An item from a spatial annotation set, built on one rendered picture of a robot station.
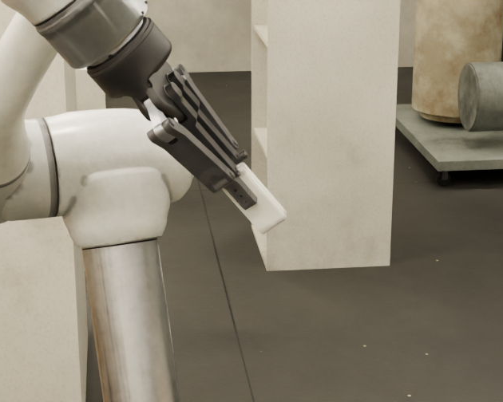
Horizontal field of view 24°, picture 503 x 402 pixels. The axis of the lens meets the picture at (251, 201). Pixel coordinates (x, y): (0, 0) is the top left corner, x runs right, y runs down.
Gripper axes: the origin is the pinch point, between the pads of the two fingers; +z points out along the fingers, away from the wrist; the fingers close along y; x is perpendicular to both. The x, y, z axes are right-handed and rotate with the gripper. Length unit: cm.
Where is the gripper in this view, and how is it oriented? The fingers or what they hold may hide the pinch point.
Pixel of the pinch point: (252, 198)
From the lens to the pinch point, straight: 111.7
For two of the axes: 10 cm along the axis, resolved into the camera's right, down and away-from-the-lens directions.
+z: 6.1, 6.9, 3.9
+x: -7.9, 5.0, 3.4
